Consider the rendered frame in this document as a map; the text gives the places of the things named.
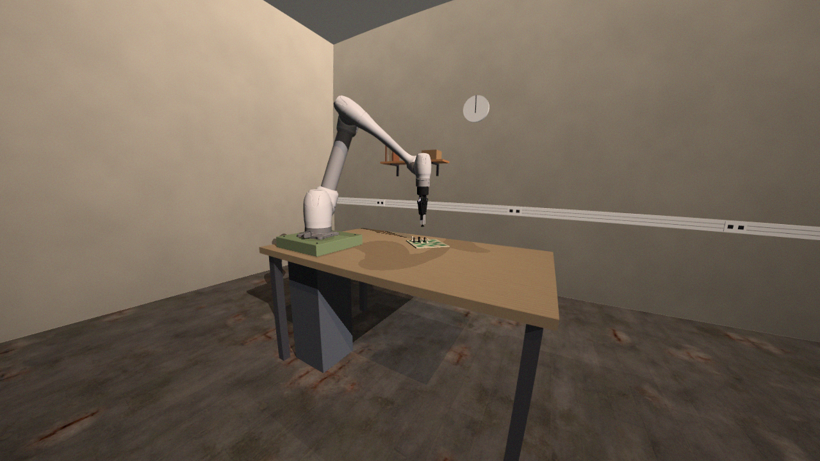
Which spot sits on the green and cream chessboard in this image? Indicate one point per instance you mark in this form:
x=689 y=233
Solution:
x=433 y=243

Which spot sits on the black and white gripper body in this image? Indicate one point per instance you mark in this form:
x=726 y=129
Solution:
x=422 y=192

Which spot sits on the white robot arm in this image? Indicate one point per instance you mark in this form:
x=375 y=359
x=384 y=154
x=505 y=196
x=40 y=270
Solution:
x=320 y=204

